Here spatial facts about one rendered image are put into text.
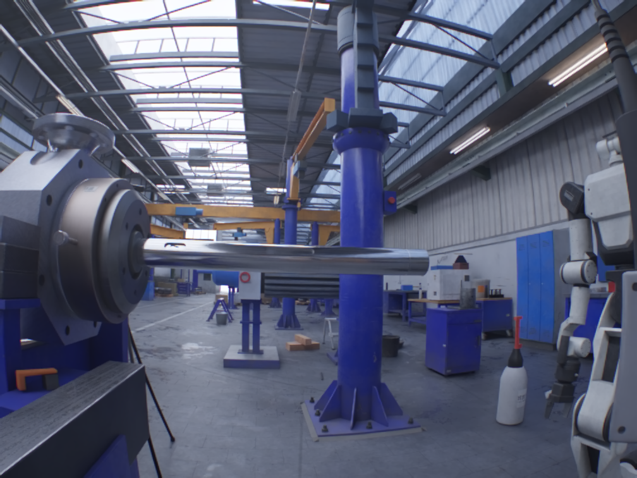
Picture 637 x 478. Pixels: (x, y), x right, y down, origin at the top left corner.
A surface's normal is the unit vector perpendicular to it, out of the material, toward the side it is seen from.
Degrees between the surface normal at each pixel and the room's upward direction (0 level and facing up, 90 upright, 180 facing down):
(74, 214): 70
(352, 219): 90
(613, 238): 90
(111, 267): 100
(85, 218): 74
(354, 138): 129
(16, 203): 90
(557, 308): 90
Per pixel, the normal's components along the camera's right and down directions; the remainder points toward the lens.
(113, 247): 0.91, -0.03
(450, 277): 0.15, -0.12
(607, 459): -0.97, 0.15
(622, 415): -0.72, -0.10
